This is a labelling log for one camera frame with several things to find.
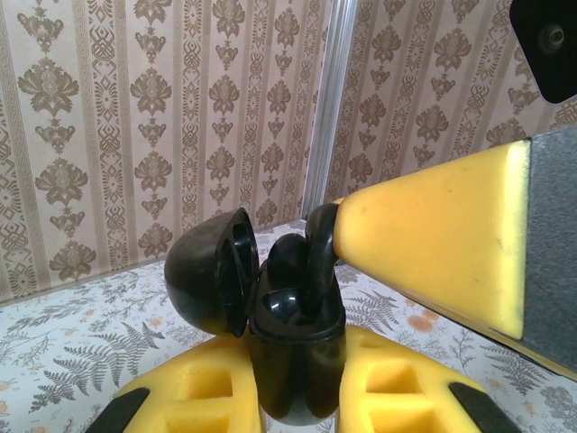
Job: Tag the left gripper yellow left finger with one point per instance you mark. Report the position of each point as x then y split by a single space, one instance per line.
245 388

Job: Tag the aluminium frame post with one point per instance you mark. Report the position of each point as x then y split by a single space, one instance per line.
336 113

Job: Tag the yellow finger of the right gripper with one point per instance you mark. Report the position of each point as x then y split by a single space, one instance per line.
451 234

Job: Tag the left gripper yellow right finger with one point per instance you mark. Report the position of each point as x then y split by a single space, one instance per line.
356 406

